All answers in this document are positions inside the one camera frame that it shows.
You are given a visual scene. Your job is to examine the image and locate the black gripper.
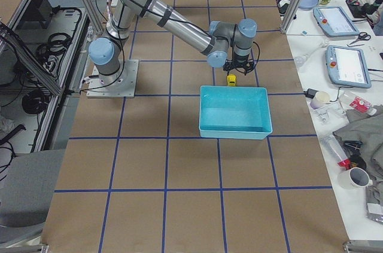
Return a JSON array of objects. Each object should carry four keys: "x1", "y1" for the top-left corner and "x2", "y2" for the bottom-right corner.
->
[{"x1": 223, "y1": 60, "x2": 254, "y2": 75}]

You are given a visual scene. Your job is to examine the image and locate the yellow toy beetle car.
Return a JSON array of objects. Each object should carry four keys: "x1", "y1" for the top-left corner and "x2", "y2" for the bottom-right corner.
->
[{"x1": 227, "y1": 74, "x2": 236, "y2": 87}]

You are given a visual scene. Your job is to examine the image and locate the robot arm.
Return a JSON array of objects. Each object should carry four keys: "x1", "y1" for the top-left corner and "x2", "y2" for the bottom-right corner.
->
[{"x1": 87, "y1": 0, "x2": 257, "y2": 97}]

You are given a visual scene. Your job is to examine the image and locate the teal plastic bin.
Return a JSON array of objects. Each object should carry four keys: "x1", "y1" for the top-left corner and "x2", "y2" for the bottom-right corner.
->
[{"x1": 199, "y1": 86, "x2": 273, "y2": 140}]

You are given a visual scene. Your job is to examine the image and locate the light bulb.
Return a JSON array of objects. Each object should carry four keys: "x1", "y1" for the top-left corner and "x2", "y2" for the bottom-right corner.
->
[{"x1": 294, "y1": 39, "x2": 329, "y2": 69}]

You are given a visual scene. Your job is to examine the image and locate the paper cup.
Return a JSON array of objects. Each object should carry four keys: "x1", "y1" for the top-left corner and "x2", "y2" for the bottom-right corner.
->
[{"x1": 310, "y1": 91, "x2": 330, "y2": 109}]

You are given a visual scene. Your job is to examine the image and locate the blue plate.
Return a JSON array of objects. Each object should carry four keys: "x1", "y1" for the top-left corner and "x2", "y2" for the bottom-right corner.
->
[{"x1": 298, "y1": 0, "x2": 318, "y2": 10}]

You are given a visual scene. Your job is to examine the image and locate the upper teach pendant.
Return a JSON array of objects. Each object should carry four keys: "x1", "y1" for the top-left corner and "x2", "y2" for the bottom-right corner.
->
[{"x1": 312, "y1": 7, "x2": 360, "y2": 37}]

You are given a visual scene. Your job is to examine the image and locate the teach pendant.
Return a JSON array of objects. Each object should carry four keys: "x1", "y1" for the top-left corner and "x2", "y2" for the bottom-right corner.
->
[
  {"x1": 312, "y1": 7, "x2": 360, "y2": 37},
  {"x1": 325, "y1": 45, "x2": 372, "y2": 89}
]

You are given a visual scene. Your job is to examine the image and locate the lower teach pendant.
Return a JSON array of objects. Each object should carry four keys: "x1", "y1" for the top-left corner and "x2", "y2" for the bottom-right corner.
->
[{"x1": 325, "y1": 45, "x2": 372, "y2": 89}]

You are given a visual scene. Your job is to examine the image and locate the clear plastic bottle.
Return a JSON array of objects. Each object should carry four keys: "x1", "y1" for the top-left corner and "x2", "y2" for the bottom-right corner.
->
[{"x1": 320, "y1": 135, "x2": 351, "y2": 170}]

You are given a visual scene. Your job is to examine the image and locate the black scissors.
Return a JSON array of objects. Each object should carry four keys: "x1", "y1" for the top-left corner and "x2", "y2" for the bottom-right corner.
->
[{"x1": 347, "y1": 32, "x2": 371, "y2": 47}]

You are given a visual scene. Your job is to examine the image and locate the grey cloth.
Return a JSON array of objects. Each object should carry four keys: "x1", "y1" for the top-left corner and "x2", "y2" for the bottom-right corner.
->
[{"x1": 333, "y1": 105, "x2": 382, "y2": 191}]

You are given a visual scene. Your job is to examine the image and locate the white mug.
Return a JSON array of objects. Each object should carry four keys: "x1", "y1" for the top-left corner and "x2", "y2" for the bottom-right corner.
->
[{"x1": 338, "y1": 167, "x2": 373, "y2": 190}]

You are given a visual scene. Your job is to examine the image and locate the grey chair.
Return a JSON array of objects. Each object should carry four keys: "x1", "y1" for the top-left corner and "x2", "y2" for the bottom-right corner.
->
[{"x1": 1, "y1": 149, "x2": 65, "y2": 248}]

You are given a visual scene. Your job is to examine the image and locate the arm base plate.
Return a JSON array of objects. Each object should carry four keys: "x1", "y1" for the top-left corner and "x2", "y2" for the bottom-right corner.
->
[{"x1": 86, "y1": 59, "x2": 139, "y2": 98}]

